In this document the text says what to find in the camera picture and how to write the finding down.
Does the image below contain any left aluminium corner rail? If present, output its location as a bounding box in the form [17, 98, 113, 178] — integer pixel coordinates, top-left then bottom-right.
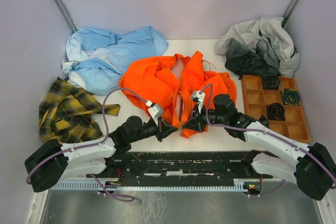
[53, 0, 78, 34]

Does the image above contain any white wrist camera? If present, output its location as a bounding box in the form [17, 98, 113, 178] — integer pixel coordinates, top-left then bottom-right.
[191, 90, 205, 113]
[145, 100, 164, 119]

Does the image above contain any grey crumpled garment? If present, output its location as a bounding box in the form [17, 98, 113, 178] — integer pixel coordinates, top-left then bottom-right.
[214, 16, 301, 77]

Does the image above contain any light blue garment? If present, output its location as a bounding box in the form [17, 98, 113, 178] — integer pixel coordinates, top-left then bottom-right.
[61, 26, 169, 95]

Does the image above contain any yellow black plaid shirt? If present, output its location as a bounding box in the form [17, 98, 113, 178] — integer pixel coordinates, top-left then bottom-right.
[38, 78, 120, 143]

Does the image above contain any wooden compartment tray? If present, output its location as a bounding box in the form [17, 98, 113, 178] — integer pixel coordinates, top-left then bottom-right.
[241, 75, 310, 143]

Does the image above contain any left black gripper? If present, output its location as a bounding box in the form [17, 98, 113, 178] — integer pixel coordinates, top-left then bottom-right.
[129, 116, 178, 143]

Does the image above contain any black rolled sock centre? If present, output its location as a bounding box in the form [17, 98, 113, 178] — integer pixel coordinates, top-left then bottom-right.
[266, 102, 285, 121]

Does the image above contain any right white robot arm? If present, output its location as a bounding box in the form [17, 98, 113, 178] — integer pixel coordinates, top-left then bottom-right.
[182, 92, 335, 201]

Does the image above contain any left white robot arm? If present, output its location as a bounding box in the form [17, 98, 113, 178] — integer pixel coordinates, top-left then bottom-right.
[24, 116, 178, 193]

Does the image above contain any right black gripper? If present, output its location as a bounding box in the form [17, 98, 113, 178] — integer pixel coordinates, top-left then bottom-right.
[182, 102, 227, 133]

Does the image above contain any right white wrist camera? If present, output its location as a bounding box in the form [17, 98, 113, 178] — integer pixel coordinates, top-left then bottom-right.
[191, 90, 205, 113]

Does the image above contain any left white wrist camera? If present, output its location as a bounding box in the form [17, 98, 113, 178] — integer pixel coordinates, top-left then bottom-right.
[145, 100, 164, 119]

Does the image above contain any white slotted cable duct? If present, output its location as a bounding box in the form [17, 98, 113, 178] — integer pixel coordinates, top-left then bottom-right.
[52, 176, 247, 192]

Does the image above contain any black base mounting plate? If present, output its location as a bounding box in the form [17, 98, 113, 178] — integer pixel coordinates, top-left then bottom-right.
[96, 151, 262, 185]

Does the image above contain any black rolled sock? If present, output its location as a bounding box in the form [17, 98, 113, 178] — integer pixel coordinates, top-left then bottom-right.
[266, 102, 285, 121]
[261, 75, 281, 90]

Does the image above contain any dark rolled sock front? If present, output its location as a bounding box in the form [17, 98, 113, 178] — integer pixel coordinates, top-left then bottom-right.
[258, 115, 270, 128]

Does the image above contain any orange jacket pink lining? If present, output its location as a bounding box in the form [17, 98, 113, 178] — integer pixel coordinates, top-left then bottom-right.
[119, 51, 237, 128]

